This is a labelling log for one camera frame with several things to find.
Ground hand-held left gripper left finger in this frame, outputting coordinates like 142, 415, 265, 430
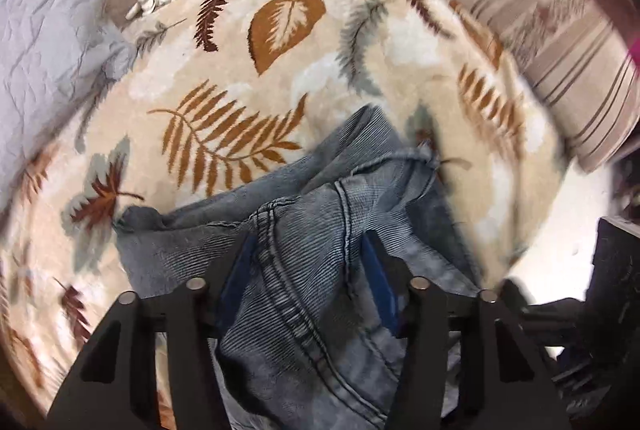
47, 232, 261, 430

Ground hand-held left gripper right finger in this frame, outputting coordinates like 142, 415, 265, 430
360, 232, 572, 430

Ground blue denim jeans pants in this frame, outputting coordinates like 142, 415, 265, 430
116, 105, 483, 430

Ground beige leaf-print blanket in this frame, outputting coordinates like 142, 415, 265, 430
0, 0, 568, 430

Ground beige brown striped pillow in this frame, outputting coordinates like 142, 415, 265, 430
350, 0, 640, 174

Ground grey quilted bedspread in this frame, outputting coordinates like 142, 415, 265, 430
0, 0, 137, 207

